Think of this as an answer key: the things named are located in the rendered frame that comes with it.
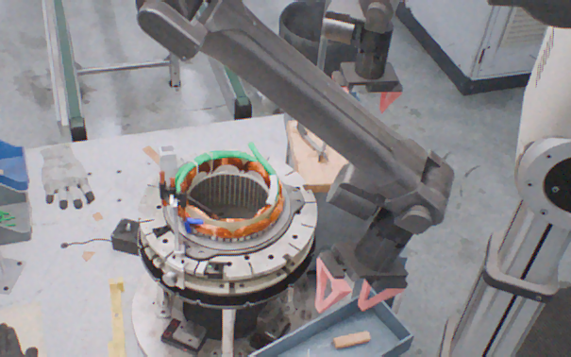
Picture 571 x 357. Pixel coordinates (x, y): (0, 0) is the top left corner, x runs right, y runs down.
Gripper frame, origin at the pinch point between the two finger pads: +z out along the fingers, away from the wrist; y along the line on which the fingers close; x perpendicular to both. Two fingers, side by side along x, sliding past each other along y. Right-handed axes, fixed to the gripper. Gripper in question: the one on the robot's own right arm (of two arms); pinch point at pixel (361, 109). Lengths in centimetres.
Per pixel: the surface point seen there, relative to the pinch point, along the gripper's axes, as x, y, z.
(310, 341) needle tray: 44.1, 17.6, 12.7
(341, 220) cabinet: 11.6, 4.2, 20.2
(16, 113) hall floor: -152, 107, 115
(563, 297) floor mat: -27, -104, 115
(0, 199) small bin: -15, 78, 35
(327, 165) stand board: 6.6, 7.5, 9.0
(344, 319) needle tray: 40.6, 11.0, 12.8
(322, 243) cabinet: 11.5, 7.4, 27.1
